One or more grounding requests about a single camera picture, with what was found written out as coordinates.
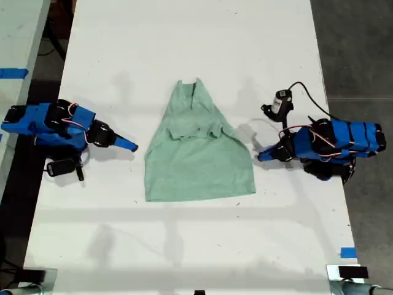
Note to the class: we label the black camera box, white label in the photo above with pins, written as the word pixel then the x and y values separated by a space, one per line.
pixel 281 103

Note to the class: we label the pale green T-shirt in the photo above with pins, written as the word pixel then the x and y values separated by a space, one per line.
pixel 199 169

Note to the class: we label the small black box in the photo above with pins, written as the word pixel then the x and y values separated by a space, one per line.
pixel 33 276
pixel 353 272

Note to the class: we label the black camera stalk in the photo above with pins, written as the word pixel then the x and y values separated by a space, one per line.
pixel 285 123
pixel 80 170

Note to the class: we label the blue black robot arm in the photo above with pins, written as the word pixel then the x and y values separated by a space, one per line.
pixel 347 138
pixel 40 121

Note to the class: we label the long blue tape strip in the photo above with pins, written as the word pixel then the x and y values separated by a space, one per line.
pixel 12 73

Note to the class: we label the silver metal bracket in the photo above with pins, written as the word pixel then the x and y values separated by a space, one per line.
pixel 333 276
pixel 50 279

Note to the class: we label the plain black camera box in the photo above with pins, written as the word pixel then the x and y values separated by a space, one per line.
pixel 60 167

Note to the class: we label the short blue tape strip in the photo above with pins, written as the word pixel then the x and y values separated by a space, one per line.
pixel 348 252

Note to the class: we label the white side table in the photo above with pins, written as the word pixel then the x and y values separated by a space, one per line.
pixel 15 37

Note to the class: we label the grey metal pipe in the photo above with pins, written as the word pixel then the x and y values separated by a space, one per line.
pixel 15 290
pixel 368 289

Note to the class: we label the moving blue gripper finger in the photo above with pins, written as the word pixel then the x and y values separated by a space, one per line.
pixel 270 151
pixel 126 141

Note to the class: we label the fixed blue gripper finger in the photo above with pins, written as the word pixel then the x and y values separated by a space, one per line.
pixel 124 147
pixel 271 156

